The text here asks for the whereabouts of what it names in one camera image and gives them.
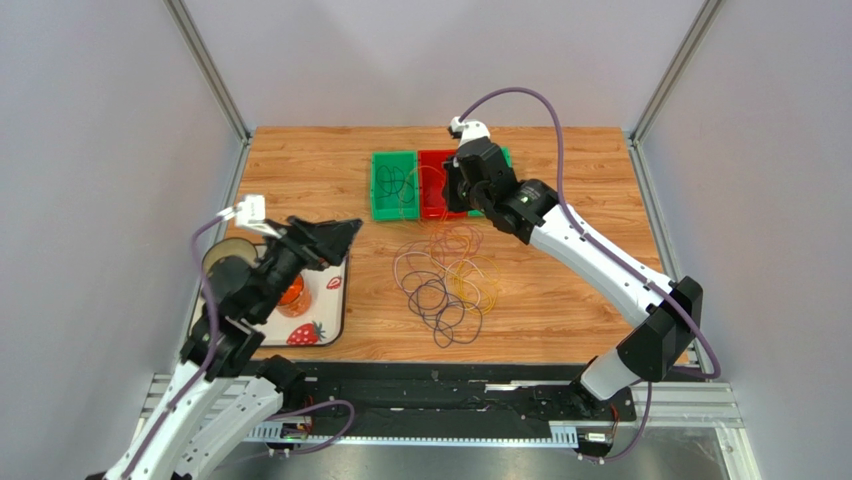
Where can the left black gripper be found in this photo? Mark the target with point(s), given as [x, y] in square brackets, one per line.
[318, 244]

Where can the red plastic bin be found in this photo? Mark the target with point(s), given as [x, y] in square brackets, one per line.
[432, 179]

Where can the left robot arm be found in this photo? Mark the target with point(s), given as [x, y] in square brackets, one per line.
[240, 289]

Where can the green plastic bin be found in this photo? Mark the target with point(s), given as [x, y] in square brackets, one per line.
[394, 186]
[507, 158]

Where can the right green plastic bin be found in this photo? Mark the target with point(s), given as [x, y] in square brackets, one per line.
[507, 158]

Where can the aluminium frame rail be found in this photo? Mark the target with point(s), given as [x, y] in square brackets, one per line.
[682, 407]

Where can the strawberry print white tray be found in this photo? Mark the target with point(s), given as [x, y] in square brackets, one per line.
[326, 289]

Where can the orange mug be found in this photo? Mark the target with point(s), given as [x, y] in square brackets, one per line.
[296, 300]

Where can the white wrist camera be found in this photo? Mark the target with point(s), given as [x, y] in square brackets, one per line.
[467, 130]
[249, 214]

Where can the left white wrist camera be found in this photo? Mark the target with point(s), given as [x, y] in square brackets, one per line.
[249, 214]

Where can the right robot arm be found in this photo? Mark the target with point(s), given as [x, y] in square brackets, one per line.
[663, 313]

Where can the left green plastic bin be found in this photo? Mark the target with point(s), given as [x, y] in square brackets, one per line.
[394, 186]

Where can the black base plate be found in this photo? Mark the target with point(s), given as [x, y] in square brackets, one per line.
[447, 400]

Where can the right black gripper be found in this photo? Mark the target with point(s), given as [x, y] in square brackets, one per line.
[462, 177]

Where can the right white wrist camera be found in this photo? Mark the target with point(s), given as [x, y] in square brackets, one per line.
[467, 130]

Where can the beige ceramic bowl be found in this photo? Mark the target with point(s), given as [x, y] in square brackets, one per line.
[232, 247]

